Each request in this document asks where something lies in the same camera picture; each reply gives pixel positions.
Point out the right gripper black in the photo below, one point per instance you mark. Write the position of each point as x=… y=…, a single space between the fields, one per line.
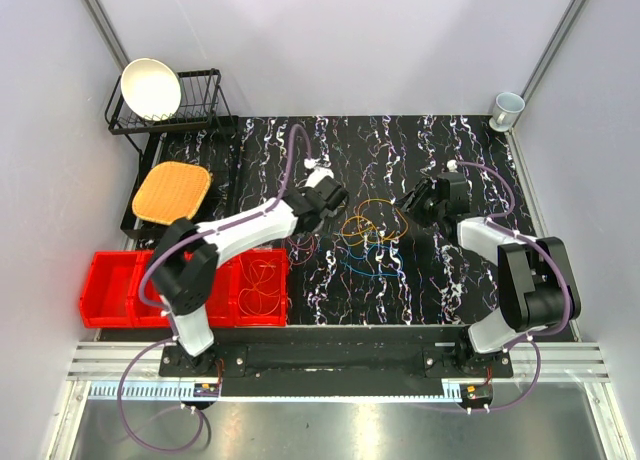
x=409 y=201

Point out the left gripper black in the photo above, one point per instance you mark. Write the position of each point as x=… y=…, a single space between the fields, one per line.
x=301 y=192

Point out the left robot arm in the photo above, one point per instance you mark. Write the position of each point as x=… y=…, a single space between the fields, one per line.
x=184 y=264

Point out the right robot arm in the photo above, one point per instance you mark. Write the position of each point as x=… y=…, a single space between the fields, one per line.
x=535 y=284

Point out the black patterned table mat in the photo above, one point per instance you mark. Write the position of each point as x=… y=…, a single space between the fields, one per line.
x=371 y=266

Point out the red bin right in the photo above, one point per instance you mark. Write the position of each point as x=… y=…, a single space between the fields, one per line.
x=259 y=288

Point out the black tray stand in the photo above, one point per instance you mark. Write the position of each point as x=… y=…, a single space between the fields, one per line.
x=217 y=151

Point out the orange woven tray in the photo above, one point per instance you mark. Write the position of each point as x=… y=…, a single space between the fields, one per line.
x=171 y=191

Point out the pale blue mug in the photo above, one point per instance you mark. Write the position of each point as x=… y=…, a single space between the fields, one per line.
x=506 y=110

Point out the white bowl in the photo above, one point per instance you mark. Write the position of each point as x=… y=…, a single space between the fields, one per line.
x=151 y=89

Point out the red bin far left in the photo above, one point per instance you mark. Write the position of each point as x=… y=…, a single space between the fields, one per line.
x=107 y=295

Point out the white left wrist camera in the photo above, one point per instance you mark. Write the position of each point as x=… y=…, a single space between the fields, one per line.
x=316 y=173

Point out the black wire dish rack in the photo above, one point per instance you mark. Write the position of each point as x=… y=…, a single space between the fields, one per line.
x=202 y=106

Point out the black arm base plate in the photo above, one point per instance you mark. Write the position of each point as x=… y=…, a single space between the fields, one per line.
x=333 y=362

